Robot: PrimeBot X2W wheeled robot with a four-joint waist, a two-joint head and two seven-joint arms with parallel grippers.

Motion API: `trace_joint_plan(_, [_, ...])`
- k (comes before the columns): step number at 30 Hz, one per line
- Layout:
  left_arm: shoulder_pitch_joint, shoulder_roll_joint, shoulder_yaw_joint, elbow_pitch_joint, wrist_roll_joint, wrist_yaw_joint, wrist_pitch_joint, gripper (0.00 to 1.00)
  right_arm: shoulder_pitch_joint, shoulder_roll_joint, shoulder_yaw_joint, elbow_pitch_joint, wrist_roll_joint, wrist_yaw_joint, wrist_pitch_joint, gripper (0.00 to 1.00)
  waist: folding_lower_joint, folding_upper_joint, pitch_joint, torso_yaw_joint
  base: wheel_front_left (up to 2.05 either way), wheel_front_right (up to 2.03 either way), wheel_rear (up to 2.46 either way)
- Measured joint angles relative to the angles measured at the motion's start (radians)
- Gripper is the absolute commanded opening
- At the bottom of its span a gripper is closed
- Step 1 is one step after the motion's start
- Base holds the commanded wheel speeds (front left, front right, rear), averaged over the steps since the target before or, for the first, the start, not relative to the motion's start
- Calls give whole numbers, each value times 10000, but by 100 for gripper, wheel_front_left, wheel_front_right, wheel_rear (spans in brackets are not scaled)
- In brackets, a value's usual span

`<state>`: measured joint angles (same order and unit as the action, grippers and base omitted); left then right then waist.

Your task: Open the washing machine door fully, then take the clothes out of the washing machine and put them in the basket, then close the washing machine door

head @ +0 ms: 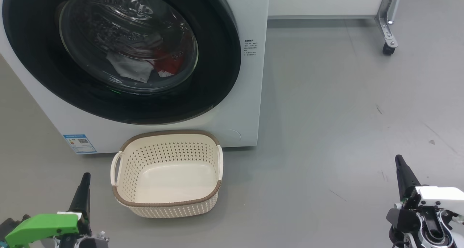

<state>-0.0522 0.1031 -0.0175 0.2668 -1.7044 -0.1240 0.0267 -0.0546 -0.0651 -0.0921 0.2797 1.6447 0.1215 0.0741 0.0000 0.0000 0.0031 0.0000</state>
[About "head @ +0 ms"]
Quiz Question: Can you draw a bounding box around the black round glass washer door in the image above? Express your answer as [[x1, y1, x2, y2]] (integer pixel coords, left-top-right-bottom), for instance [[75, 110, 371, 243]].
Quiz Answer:
[[2, 0, 242, 125]]

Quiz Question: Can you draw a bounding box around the red and white jersey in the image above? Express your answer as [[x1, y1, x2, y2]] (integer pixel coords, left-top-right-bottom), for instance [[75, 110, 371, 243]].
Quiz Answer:
[[106, 45, 185, 83]]

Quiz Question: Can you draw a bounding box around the blue energy label sticker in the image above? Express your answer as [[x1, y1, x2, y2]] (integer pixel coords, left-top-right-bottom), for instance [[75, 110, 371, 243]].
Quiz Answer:
[[63, 134, 98, 154]]

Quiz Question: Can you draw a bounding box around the cream perforated laundry basket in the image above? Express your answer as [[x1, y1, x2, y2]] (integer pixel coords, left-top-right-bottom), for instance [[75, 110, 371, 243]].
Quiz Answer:
[[110, 130, 224, 219]]

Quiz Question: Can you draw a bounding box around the white front-load washing machine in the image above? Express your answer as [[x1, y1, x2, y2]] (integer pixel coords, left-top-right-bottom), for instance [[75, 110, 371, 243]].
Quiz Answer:
[[0, 0, 270, 155]]

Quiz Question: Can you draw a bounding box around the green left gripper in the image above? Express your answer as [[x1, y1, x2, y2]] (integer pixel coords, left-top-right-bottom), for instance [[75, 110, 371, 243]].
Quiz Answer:
[[0, 173, 109, 248]]

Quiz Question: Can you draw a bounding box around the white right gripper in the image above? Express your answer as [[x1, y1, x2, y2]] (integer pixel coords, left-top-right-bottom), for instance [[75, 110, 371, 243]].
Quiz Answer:
[[386, 154, 464, 248]]

